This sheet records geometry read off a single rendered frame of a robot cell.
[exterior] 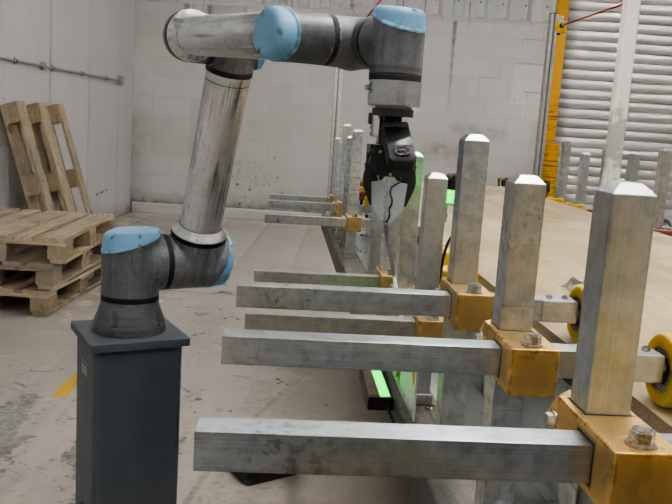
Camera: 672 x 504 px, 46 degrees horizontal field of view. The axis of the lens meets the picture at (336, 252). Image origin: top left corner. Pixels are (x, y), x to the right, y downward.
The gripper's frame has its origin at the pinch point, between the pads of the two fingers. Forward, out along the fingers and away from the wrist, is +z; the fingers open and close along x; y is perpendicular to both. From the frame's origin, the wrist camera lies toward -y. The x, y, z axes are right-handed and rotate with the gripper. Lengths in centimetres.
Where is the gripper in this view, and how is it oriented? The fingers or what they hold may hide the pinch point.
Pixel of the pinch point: (385, 226)
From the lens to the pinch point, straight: 137.4
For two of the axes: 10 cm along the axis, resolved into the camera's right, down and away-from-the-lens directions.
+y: -0.6, -1.6, 9.8
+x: -10.0, -0.5, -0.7
